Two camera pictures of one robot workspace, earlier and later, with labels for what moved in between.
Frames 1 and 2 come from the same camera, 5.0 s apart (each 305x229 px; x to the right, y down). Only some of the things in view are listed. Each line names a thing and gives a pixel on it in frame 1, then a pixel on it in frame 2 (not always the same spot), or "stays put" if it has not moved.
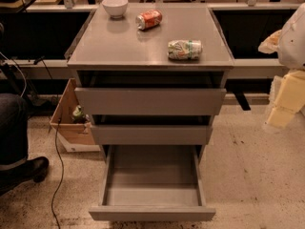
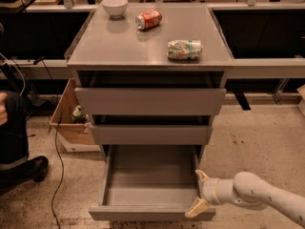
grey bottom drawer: x=147 y=182 stays put
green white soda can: x=185 y=50 stays put
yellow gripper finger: x=281 y=116 → x=196 y=208
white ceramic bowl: x=115 y=6 stays put
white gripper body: x=294 y=45 → x=210 y=190
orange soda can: x=148 y=19 stays put
